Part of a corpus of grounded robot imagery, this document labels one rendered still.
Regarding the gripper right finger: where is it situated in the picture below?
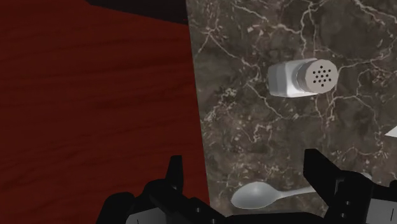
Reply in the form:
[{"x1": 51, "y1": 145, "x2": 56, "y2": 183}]
[{"x1": 303, "y1": 148, "x2": 397, "y2": 224}]

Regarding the white plastic spoon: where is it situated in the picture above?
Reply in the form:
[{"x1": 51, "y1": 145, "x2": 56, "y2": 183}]
[{"x1": 230, "y1": 172, "x2": 372, "y2": 209}]

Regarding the white salt shaker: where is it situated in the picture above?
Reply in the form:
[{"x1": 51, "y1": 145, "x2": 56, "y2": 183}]
[{"x1": 267, "y1": 57, "x2": 338, "y2": 99}]

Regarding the white flat object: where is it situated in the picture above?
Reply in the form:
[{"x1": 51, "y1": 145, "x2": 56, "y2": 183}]
[{"x1": 384, "y1": 125, "x2": 397, "y2": 139}]

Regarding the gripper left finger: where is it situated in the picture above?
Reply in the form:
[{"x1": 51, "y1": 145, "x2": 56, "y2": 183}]
[{"x1": 95, "y1": 155, "x2": 229, "y2": 224}]

